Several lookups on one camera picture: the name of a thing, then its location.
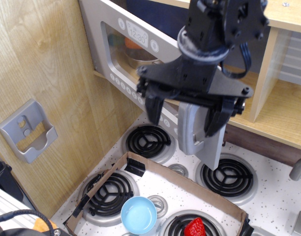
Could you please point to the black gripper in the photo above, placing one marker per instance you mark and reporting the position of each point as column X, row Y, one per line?
column 189, row 81

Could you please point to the grey toy microwave door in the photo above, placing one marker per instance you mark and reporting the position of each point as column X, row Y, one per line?
column 189, row 125

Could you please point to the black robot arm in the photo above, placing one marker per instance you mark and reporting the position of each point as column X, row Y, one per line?
column 214, row 57

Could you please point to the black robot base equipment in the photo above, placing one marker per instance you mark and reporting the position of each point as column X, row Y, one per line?
column 8, row 183

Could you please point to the back left stove burner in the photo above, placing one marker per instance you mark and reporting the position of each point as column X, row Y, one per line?
column 151, row 142

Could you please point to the stove burner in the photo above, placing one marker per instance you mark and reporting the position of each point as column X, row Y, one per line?
column 175, row 224
column 234, row 179
column 104, row 208
column 151, row 142

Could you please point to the silver metal pot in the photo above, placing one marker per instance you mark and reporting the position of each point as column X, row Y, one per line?
column 139, row 57

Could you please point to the back right stove burner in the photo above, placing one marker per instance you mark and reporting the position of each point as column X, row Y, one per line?
column 234, row 179

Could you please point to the orange toy carrot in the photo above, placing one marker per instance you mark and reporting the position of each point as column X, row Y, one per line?
column 131, row 44

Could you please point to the light blue bowl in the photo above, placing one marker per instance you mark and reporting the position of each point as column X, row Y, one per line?
column 138, row 215

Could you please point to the front right stove burner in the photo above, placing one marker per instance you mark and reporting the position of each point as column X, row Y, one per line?
column 175, row 224

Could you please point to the red toy strawberry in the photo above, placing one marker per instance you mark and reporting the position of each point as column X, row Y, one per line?
column 195, row 228

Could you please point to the front left stove burner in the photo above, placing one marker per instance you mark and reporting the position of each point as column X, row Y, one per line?
column 104, row 208

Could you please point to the grey toy faucet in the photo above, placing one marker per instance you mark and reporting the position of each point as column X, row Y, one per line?
column 295, row 173

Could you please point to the brown cardboard barrier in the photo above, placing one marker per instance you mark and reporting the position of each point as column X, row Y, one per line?
column 138, row 165

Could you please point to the silver ring knob centre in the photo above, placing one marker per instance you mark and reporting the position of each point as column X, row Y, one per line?
column 179, row 169

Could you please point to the silver ring knob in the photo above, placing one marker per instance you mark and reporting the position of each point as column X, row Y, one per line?
column 160, row 204
column 179, row 169

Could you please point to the silver ring knob front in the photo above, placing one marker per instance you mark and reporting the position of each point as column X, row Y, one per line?
column 160, row 204

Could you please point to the grey wall-mounted holder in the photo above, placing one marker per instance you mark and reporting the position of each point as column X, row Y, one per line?
column 21, row 124

